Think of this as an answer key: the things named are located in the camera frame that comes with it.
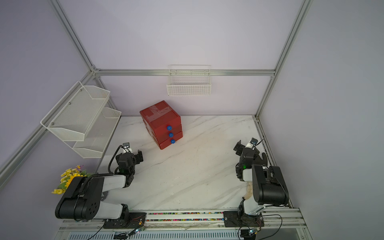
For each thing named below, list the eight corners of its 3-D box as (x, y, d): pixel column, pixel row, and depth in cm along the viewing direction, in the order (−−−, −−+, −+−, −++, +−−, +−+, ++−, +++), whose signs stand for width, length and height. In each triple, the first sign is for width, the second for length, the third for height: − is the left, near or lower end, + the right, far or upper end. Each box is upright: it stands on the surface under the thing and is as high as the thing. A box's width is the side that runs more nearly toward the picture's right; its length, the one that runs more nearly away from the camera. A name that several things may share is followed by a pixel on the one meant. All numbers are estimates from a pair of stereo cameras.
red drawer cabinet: (162, 152, 101) (155, 132, 84) (147, 132, 112) (138, 111, 95) (184, 139, 108) (181, 118, 91) (168, 121, 119) (163, 99, 102)
